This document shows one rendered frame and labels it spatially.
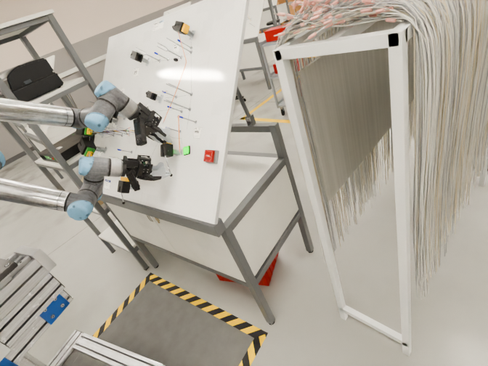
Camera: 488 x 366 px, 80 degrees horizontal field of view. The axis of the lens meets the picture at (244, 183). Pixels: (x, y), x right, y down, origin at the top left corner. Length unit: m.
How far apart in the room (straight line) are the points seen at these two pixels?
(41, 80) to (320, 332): 2.20
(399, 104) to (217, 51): 0.87
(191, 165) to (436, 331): 1.42
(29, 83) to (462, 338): 2.68
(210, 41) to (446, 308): 1.75
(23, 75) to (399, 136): 2.01
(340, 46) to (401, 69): 0.15
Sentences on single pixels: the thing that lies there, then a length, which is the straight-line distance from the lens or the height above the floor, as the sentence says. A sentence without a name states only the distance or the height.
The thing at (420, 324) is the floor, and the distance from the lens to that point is 1.85.
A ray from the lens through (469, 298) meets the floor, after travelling 1.97.
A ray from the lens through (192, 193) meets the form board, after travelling 1.33.
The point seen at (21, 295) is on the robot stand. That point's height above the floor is 1.04.
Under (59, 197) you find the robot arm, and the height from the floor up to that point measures 1.22.
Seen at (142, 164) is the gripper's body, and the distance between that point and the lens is 1.28.
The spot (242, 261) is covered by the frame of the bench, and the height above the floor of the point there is 0.58.
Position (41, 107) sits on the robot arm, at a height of 1.50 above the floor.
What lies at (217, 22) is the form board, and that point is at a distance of 1.50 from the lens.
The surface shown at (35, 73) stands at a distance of 2.25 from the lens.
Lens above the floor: 1.62
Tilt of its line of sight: 33 degrees down
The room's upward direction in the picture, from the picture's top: 22 degrees counter-clockwise
